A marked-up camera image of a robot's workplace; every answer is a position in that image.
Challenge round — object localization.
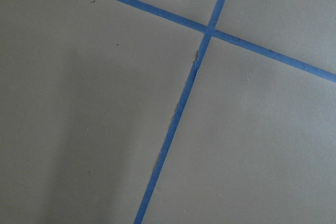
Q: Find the blue tape strip long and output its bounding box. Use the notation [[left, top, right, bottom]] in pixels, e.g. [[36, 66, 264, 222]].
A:
[[115, 0, 335, 82]]

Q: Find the blue tape strip crossing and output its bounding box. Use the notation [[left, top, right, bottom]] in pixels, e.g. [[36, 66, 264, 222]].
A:
[[133, 0, 226, 224]]

